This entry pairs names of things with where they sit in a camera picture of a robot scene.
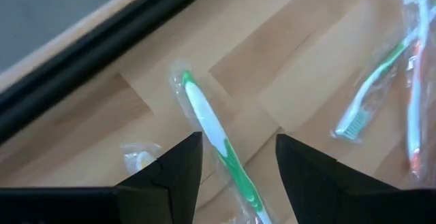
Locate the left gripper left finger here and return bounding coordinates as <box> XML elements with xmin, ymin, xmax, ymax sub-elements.
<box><xmin>0</xmin><ymin>131</ymin><xmax>204</xmax><ymax>224</ymax></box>

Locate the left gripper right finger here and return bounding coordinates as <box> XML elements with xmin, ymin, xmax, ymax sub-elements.
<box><xmin>275</xmin><ymin>133</ymin><xmax>436</xmax><ymax>224</ymax></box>

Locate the black aluminium table frame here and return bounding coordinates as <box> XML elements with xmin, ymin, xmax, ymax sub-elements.
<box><xmin>0</xmin><ymin>0</ymin><xmax>225</xmax><ymax>146</ymax></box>

